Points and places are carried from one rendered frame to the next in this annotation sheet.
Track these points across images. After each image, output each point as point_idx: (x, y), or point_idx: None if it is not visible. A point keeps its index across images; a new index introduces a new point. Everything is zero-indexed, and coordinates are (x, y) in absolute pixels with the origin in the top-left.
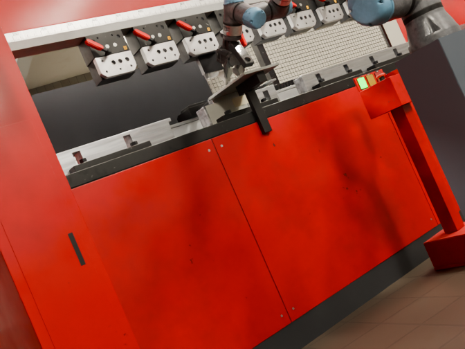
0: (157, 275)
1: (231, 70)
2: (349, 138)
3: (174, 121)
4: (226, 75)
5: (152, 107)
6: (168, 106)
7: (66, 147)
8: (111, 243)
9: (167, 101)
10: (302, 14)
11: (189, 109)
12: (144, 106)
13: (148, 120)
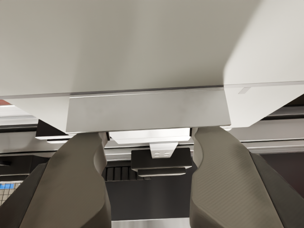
0: None
1: (214, 208)
2: None
3: (144, 181)
4: (261, 165)
5: (168, 209)
6: (144, 204)
7: (303, 185)
8: None
9: (141, 213)
10: None
11: (191, 162)
12: (181, 214)
13: (182, 192)
